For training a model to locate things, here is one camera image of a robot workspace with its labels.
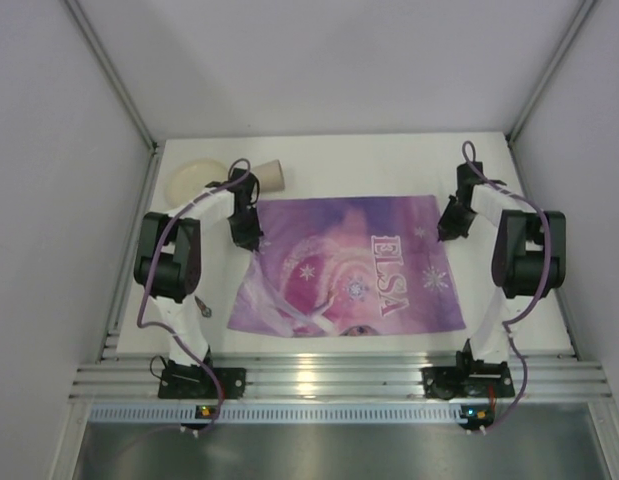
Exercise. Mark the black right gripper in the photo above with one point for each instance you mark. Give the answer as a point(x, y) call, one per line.
point(452, 220)

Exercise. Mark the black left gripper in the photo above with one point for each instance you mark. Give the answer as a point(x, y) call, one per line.
point(247, 230)

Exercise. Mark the cream beige cup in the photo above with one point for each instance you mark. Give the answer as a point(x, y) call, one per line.
point(270, 176)

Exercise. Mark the purple Elsa placemat cloth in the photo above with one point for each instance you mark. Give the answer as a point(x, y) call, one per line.
point(350, 266)

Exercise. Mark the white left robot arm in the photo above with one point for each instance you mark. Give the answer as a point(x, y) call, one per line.
point(168, 260)

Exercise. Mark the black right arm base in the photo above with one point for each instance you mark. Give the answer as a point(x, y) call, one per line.
point(448, 383)

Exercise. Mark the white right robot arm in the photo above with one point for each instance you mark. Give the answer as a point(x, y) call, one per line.
point(528, 260)

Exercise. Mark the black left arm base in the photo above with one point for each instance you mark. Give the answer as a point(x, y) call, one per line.
point(193, 383)

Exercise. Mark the cream round plate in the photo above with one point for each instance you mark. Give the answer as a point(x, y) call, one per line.
point(190, 179)

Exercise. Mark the pink fork patterned handle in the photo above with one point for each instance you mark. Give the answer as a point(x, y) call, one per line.
point(205, 310)

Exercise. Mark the aluminium front rail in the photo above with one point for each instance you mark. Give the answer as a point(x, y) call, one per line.
point(322, 378)

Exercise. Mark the left aluminium frame post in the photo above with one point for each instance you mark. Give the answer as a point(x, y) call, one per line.
point(88, 33)

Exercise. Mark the aluminium frame post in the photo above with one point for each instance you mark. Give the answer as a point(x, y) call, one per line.
point(584, 11)
point(88, 33)

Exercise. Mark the slotted grey cable duct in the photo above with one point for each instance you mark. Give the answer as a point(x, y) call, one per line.
point(292, 414)

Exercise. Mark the right aluminium frame post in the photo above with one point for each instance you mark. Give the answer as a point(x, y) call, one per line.
point(584, 11)

